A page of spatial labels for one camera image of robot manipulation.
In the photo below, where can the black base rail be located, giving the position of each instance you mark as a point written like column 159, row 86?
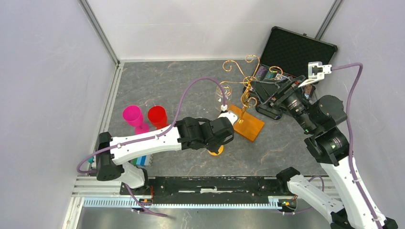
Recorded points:
column 186, row 192

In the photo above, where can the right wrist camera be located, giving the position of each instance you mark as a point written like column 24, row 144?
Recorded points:
column 316, row 72

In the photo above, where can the black poker chip case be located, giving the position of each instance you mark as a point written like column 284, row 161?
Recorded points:
column 288, row 53

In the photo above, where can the clear glass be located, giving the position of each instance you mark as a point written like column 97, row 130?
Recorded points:
column 218, row 98

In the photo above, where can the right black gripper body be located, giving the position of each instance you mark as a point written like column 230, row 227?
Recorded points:
column 289, row 85

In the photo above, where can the yellow wine glass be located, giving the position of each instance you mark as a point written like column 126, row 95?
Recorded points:
column 219, row 151

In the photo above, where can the red wine glass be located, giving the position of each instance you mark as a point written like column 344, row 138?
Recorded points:
column 158, row 117

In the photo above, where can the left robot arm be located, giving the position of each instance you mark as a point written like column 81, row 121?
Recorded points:
column 113, row 163

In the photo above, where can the green blue lego block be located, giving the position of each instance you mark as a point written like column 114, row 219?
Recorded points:
column 142, row 161

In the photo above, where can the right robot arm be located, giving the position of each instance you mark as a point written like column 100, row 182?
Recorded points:
column 331, row 149

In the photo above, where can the gold wire glass rack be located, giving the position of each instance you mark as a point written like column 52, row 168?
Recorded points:
column 246, row 125

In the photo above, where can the pink wine glass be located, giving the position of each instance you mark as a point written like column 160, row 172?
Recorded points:
column 134, row 117

